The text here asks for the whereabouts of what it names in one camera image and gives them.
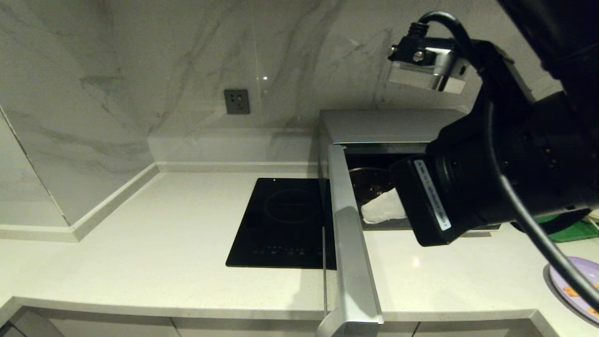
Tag silver Panasonic microwave oven body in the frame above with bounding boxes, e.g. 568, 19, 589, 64
319, 109, 501, 233

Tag grey corner cabinet panel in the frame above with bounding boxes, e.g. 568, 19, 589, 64
0, 309, 64, 337

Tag purple plastic plate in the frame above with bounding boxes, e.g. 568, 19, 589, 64
548, 256, 599, 324

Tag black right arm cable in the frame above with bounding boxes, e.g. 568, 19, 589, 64
407, 12, 599, 312

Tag grey cabinet door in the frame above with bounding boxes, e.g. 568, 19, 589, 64
381, 321, 532, 337

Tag black induction cooktop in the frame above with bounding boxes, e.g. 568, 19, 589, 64
226, 177, 337, 270

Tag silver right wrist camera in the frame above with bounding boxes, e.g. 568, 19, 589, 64
387, 23, 468, 94

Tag microwave door with dark glass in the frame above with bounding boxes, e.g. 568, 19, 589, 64
316, 144, 385, 337

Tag grey single wall socket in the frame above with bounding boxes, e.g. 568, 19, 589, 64
223, 89, 250, 115

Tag green plastic tray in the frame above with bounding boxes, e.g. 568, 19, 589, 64
536, 213, 599, 243

